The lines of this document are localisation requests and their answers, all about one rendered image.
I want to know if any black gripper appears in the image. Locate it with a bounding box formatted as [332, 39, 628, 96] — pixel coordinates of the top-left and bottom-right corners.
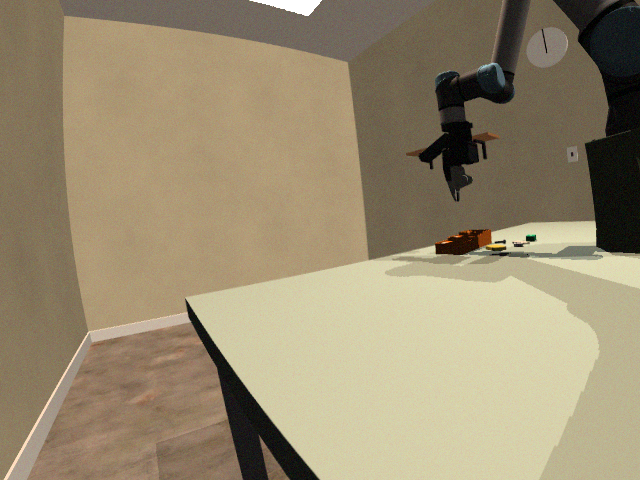
[441, 121, 479, 202]

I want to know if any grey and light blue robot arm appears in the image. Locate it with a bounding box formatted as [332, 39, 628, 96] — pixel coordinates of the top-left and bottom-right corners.
[418, 0, 640, 163]

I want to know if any orange rack of bins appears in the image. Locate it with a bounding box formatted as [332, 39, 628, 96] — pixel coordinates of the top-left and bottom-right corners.
[435, 229, 492, 255]

